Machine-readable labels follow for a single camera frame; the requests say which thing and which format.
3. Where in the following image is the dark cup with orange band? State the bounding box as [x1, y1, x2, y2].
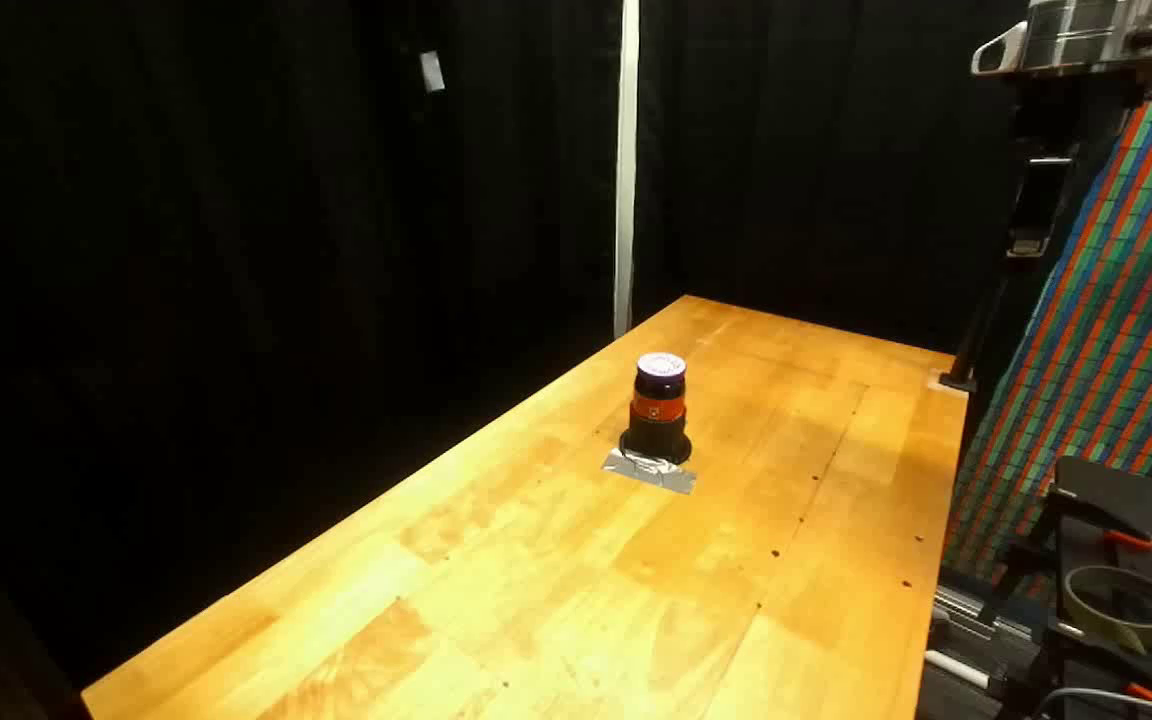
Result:
[620, 349, 699, 469]

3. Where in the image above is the white vertical pole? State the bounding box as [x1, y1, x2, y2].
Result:
[608, 0, 643, 342]

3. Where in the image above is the small white tag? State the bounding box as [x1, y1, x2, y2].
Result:
[418, 49, 454, 101]

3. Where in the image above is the black curtain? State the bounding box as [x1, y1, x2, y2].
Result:
[0, 0, 1047, 695]

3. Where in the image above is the black metal stand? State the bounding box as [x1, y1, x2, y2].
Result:
[939, 76, 1106, 402]

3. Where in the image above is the multicolour striped cloth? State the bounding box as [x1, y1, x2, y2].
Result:
[953, 76, 1152, 591]

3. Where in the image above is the beige tape roll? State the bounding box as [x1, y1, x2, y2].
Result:
[1060, 557, 1152, 661]

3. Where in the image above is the large grey duct tape piece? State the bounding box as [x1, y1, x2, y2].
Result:
[599, 445, 699, 500]

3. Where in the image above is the black clamp with orange handle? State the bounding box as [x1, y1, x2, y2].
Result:
[1037, 620, 1152, 720]
[1045, 483, 1152, 559]

